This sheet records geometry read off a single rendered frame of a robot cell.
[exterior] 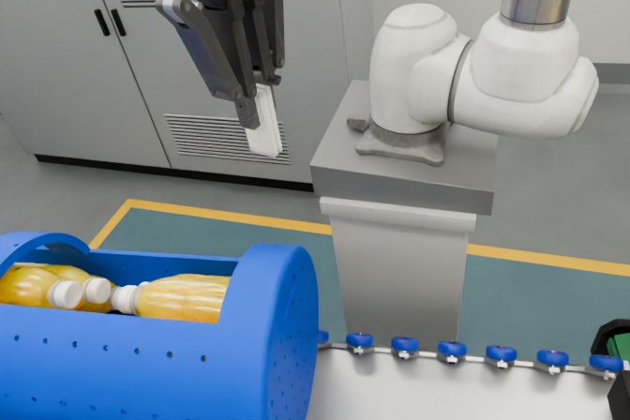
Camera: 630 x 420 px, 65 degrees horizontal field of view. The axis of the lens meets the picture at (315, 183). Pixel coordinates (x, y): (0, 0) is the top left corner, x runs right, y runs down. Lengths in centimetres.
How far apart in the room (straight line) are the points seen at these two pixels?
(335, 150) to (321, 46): 106
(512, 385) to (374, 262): 43
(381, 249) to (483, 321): 101
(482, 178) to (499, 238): 138
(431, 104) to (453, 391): 49
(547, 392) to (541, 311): 126
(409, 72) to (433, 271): 46
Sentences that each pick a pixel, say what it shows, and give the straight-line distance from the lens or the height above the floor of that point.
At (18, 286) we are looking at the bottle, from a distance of 83.
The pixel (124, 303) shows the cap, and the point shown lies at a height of 118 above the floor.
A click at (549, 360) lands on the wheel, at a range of 86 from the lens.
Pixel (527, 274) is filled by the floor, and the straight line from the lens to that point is 224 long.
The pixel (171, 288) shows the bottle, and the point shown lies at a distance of 69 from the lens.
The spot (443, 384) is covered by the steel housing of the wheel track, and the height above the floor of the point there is 93.
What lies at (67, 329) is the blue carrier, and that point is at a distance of 70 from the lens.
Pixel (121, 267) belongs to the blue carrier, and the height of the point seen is 107.
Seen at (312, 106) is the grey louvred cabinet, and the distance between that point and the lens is 221.
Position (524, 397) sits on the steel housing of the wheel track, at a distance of 88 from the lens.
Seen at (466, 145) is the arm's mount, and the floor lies 106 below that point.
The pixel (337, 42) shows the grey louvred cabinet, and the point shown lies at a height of 86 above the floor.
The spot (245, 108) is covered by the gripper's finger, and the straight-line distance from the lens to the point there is 43.
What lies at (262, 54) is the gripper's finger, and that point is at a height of 152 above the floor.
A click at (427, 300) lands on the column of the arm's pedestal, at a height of 70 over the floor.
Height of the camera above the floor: 170
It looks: 40 degrees down
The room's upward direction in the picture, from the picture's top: 10 degrees counter-clockwise
